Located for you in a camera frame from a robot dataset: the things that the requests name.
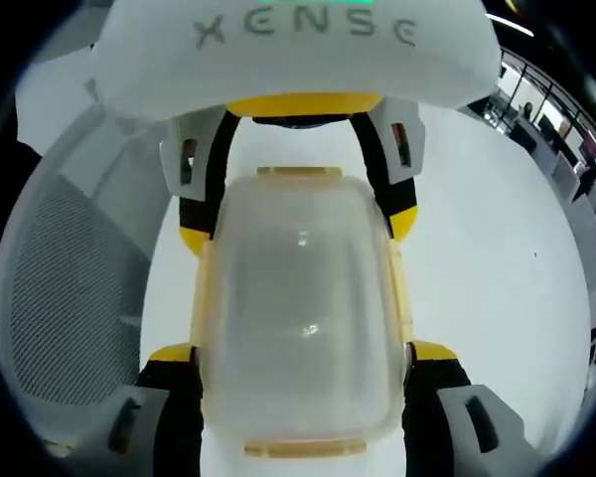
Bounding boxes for ceiling light strip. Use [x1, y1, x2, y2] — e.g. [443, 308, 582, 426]
[484, 12, 535, 36]

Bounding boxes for grey mesh office chair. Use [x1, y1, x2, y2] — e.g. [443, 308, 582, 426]
[0, 98, 180, 438]

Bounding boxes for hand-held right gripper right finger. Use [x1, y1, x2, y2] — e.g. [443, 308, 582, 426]
[401, 340, 547, 477]

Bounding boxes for dark monitor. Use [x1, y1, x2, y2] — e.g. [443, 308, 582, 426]
[578, 138, 596, 170]
[535, 113, 572, 145]

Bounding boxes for clear plastic box yellow buckles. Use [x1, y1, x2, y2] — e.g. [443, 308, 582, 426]
[188, 166, 417, 458]

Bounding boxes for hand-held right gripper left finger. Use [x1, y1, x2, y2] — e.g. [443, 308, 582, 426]
[49, 342, 205, 477]

